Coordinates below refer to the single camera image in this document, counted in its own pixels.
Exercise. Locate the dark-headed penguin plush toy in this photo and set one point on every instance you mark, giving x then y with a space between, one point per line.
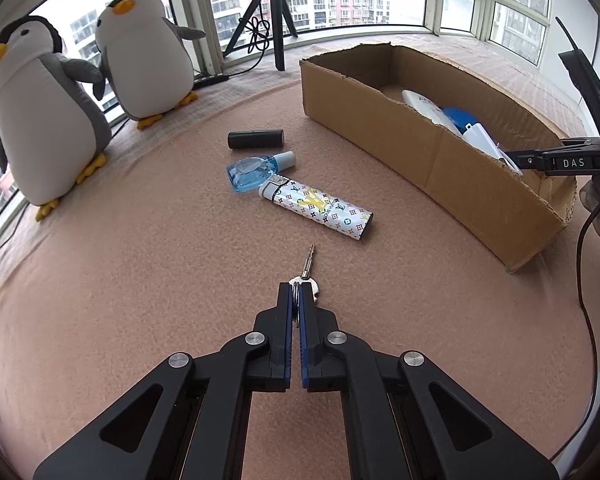
35 125

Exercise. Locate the black tripod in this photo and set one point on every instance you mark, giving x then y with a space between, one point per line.
279 35

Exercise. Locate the brown cardboard box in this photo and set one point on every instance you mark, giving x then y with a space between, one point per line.
430 160

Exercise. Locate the black power strip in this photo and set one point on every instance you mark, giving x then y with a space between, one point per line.
210 81

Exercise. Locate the white lotion bottle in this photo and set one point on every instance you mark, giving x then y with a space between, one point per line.
425 105

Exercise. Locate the pink blanket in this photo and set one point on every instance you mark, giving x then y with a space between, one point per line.
130 285

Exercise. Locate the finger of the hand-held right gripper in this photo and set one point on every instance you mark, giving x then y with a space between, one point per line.
555 162
587 80

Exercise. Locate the black cylindrical tube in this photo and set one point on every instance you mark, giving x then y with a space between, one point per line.
255 139

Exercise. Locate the round blue white container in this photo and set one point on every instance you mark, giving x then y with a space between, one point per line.
460 116

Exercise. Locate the light grey penguin plush toy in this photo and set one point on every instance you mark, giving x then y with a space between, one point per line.
145 60

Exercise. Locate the silver key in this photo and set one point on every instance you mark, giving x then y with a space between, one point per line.
307 262

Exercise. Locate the small white box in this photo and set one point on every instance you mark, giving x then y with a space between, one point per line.
480 140

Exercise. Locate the patterned white lighter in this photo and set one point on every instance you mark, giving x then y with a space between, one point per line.
320 207

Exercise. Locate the pale checked blanket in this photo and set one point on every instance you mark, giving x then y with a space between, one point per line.
480 52

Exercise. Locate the small blue liquid bottle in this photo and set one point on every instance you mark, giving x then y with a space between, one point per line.
250 175

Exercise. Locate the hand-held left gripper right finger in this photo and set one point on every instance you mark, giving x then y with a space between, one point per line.
306 340

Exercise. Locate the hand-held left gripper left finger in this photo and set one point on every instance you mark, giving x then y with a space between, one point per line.
285 330

